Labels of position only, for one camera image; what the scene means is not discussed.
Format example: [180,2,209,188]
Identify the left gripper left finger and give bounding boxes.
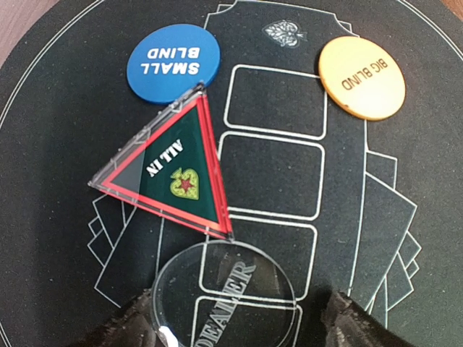
[69,289,158,347]

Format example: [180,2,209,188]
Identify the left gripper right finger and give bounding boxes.
[321,291,412,347]

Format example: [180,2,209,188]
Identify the clear dealer button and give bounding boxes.
[152,240,300,346]

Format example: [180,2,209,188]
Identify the triangular all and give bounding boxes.
[88,83,233,239]

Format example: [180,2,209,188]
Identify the orange big blind button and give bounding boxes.
[318,36,406,121]

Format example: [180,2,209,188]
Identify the blue small blind button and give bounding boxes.
[127,24,221,105]

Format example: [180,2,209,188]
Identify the round black poker mat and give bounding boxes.
[1,1,462,346]

